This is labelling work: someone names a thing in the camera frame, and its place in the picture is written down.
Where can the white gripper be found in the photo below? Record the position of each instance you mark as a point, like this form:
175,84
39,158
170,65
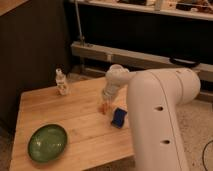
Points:
109,93

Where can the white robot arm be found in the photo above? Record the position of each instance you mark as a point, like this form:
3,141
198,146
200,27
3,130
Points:
152,98

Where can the blue sponge holder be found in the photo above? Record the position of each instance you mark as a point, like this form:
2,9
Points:
118,118

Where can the wooden table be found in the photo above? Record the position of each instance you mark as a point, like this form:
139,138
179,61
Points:
92,140

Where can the small clear bottle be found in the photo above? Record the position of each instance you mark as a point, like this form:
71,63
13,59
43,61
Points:
61,82

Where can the grey metal shelf beam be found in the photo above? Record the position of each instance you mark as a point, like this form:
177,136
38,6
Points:
124,57

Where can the green bowl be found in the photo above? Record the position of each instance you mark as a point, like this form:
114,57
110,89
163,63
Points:
47,143

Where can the metal vertical pole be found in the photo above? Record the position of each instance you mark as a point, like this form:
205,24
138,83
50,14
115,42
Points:
81,37

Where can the upper cluttered shelf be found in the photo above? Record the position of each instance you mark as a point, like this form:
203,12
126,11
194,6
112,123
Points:
147,9

